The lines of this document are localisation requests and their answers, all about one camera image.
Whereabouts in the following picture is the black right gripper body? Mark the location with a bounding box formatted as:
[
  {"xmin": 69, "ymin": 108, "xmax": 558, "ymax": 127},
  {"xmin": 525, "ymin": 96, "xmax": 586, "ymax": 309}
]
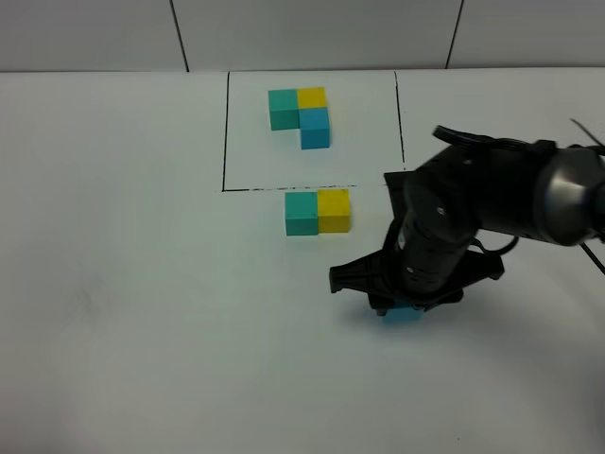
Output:
[{"xmin": 329, "ymin": 221, "xmax": 504, "ymax": 317}]

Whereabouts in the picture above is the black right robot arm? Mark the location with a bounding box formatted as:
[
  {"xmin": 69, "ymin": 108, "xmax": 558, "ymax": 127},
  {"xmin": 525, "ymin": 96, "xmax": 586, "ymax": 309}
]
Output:
[{"xmin": 329, "ymin": 126, "xmax": 604, "ymax": 316}]

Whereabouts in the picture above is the blue template block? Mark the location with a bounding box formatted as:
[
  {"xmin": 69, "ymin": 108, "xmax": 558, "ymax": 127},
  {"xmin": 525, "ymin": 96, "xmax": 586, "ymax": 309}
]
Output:
[{"xmin": 299, "ymin": 107, "xmax": 331, "ymax": 149}]

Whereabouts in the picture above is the yellow template block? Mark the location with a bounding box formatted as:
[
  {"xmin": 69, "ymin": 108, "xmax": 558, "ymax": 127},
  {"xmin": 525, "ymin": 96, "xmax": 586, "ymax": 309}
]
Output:
[{"xmin": 297, "ymin": 87, "xmax": 327, "ymax": 110}]

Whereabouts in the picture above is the green template block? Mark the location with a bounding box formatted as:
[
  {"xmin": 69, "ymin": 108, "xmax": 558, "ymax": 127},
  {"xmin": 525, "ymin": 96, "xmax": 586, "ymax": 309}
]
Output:
[{"xmin": 268, "ymin": 89, "xmax": 300, "ymax": 131}]

